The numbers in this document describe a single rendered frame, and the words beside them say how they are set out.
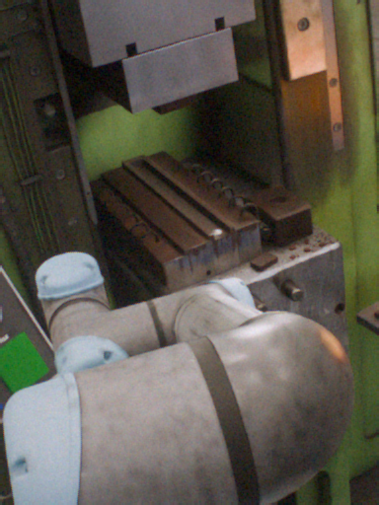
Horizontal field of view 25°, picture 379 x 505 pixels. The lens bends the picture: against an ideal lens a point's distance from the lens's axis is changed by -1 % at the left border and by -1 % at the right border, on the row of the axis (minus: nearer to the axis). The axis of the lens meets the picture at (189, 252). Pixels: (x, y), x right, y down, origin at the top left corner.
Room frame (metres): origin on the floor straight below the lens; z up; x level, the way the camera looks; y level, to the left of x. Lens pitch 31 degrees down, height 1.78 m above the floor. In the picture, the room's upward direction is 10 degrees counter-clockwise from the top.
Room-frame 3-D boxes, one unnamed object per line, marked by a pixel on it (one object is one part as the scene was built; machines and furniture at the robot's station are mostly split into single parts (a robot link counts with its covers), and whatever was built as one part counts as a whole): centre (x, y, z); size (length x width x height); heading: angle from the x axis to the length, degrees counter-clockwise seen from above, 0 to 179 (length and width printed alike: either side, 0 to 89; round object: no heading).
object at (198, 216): (1.56, 0.01, 0.99); 0.42 x 0.05 x 0.01; 21
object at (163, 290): (1.45, 0.12, 0.93); 0.40 x 0.03 x 0.03; 21
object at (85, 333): (0.75, 0.11, 1.23); 0.11 x 0.11 x 0.08; 10
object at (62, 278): (0.84, 0.14, 1.23); 0.09 x 0.08 x 0.11; 10
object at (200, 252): (1.55, 0.03, 0.96); 0.42 x 0.20 x 0.09; 21
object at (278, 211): (1.47, -0.19, 0.95); 0.12 x 0.08 x 0.06; 21
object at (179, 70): (1.55, 0.03, 1.32); 0.42 x 0.20 x 0.10; 21
